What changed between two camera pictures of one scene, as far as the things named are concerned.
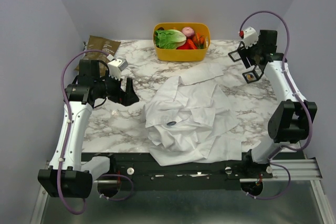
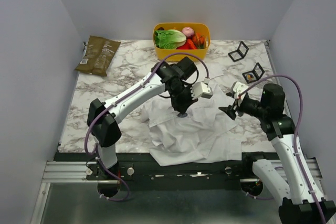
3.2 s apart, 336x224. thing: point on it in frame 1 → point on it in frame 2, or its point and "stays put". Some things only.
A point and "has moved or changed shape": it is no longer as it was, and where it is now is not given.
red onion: (188, 31) stays put
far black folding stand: (242, 45) stays put
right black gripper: (248, 61) → (237, 106)
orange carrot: (198, 41) stays put
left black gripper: (129, 97) → (181, 107)
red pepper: (188, 45) stays put
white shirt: (188, 118) has moved or changed shape
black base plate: (137, 172) stays put
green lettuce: (169, 39) stays put
